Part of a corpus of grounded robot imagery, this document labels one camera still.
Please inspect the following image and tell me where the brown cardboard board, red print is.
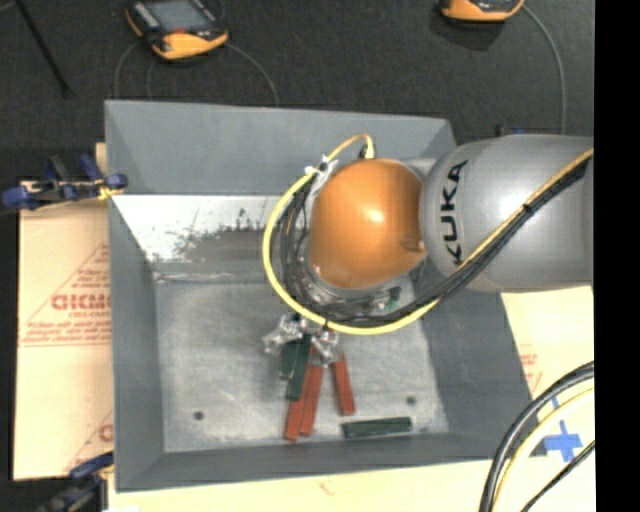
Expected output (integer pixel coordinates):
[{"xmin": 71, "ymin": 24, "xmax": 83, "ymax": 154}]
[{"xmin": 12, "ymin": 197, "xmax": 546, "ymax": 482}]

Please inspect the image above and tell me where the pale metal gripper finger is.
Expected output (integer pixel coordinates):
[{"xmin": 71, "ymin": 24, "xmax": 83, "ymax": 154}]
[
  {"xmin": 262, "ymin": 315, "xmax": 308, "ymax": 381},
  {"xmin": 311, "ymin": 326, "xmax": 342, "ymax": 371}
]

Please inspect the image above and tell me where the red-brown flat block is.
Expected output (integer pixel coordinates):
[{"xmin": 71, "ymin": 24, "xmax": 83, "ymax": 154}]
[
  {"xmin": 282, "ymin": 397, "xmax": 306, "ymax": 443},
  {"xmin": 298, "ymin": 344, "xmax": 324, "ymax": 437},
  {"xmin": 329, "ymin": 352, "xmax": 357, "ymax": 417}
]

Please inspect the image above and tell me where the dark green flat block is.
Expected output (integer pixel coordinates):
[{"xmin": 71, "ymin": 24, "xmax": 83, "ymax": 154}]
[
  {"xmin": 340, "ymin": 416, "xmax": 414, "ymax": 440},
  {"xmin": 278, "ymin": 333, "xmax": 313, "ymax": 402}
]

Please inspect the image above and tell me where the grey metal bin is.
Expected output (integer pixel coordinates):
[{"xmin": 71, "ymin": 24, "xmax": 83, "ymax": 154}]
[{"xmin": 103, "ymin": 99, "xmax": 534, "ymax": 491}]

